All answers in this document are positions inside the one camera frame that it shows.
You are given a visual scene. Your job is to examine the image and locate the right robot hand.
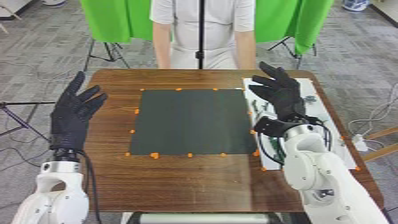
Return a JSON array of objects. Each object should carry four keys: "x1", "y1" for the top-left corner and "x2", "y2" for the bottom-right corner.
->
[{"x1": 248, "y1": 61, "x2": 310, "y2": 123}]

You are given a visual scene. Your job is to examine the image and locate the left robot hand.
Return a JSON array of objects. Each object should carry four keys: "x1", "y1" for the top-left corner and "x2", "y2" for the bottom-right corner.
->
[{"x1": 49, "y1": 70, "x2": 111, "y2": 151}]

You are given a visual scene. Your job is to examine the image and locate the dark mat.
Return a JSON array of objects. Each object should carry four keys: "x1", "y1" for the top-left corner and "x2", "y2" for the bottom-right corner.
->
[{"x1": 129, "y1": 88, "x2": 260, "y2": 156}]

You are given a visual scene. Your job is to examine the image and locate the person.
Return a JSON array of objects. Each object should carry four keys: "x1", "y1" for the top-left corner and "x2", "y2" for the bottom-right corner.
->
[{"x1": 150, "y1": 0, "x2": 260, "y2": 70}]

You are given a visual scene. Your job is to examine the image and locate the black tripod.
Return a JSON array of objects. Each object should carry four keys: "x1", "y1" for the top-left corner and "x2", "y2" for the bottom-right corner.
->
[{"x1": 0, "y1": 100, "x2": 58, "y2": 143}]

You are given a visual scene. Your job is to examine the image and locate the black cloth stand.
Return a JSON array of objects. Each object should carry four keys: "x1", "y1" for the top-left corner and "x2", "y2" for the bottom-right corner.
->
[
  {"x1": 266, "y1": 35, "x2": 321, "y2": 70},
  {"x1": 83, "y1": 39, "x2": 134, "y2": 72}
]

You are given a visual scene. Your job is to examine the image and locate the white sheet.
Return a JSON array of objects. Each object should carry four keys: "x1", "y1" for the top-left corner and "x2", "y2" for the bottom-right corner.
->
[{"x1": 242, "y1": 77, "x2": 361, "y2": 172}]

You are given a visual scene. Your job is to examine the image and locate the black stand pole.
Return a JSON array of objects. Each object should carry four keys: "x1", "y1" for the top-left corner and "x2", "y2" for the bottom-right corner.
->
[{"x1": 196, "y1": 0, "x2": 209, "y2": 70}]

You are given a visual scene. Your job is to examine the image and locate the blue and white vase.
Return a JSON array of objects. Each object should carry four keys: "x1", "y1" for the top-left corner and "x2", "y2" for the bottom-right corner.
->
[{"x1": 342, "y1": 0, "x2": 374, "y2": 13}]

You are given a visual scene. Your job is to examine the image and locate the pale grey bar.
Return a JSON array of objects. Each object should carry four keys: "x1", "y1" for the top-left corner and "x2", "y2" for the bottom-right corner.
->
[{"x1": 127, "y1": 213, "x2": 282, "y2": 224}]

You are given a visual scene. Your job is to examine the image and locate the black cable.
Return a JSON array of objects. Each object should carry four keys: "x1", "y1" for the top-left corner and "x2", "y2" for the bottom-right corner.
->
[
  {"x1": 257, "y1": 131, "x2": 289, "y2": 167},
  {"x1": 75, "y1": 150, "x2": 106, "y2": 224}
]

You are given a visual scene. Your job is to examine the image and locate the white cable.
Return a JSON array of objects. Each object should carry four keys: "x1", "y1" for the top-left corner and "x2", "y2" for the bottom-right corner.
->
[{"x1": 347, "y1": 81, "x2": 398, "y2": 153}]

